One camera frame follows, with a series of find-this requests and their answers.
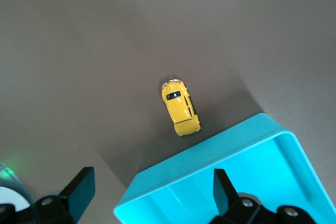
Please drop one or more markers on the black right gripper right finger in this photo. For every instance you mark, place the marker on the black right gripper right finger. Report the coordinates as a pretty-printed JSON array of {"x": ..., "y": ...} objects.
[{"x": 223, "y": 195}]

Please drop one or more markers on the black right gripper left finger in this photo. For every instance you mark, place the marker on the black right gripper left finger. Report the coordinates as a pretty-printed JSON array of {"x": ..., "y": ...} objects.
[{"x": 78, "y": 190}]

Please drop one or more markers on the yellow beetle toy car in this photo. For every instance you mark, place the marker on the yellow beetle toy car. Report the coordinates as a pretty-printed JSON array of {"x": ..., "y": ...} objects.
[{"x": 179, "y": 108}]

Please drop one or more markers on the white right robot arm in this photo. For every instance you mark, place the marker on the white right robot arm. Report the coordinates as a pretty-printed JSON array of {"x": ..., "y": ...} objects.
[{"x": 10, "y": 197}]

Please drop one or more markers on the turquoise plastic bin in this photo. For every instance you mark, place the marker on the turquoise plastic bin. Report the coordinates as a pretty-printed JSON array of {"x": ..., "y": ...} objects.
[{"x": 262, "y": 155}]

